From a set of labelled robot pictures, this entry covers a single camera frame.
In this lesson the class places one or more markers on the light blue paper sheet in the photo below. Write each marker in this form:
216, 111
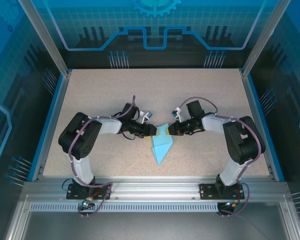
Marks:
161, 147

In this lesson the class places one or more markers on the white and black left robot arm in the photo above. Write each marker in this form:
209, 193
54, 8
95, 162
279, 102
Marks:
110, 126

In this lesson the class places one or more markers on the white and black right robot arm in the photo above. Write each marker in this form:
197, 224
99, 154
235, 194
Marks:
215, 123

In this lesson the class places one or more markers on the grey metal shelf panel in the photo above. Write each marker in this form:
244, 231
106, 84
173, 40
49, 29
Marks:
152, 227

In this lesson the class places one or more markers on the aluminium mounting rail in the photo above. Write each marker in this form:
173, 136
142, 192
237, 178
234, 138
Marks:
155, 187

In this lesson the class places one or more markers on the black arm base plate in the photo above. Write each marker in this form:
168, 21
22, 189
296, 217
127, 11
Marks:
207, 192
73, 195

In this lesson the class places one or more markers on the aluminium side rail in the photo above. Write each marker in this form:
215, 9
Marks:
258, 125
53, 125

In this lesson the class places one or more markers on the aluminium frame post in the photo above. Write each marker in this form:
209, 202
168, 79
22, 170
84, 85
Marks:
46, 37
264, 37

